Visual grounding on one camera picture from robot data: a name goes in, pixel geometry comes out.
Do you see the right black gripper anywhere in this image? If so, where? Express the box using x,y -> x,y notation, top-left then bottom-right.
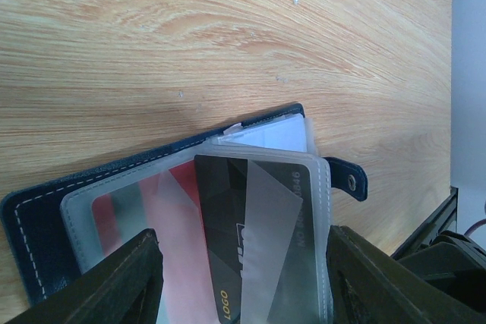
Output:
398,231 -> 485,309

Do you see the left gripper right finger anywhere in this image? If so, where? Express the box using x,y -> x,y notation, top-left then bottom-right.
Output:
327,225 -> 485,323

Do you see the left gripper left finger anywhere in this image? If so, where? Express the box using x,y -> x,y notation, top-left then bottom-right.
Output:
9,228 -> 163,323

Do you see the blue leather card holder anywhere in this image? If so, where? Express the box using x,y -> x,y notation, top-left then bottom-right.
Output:
1,104 -> 368,323

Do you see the red card in sleeve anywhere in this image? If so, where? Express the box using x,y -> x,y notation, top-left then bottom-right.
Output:
91,161 -> 219,323

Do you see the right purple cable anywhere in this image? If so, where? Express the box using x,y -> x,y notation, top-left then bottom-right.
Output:
465,217 -> 486,237

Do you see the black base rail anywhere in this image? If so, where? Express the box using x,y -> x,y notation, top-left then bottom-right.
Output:
391,187 -> 458,260

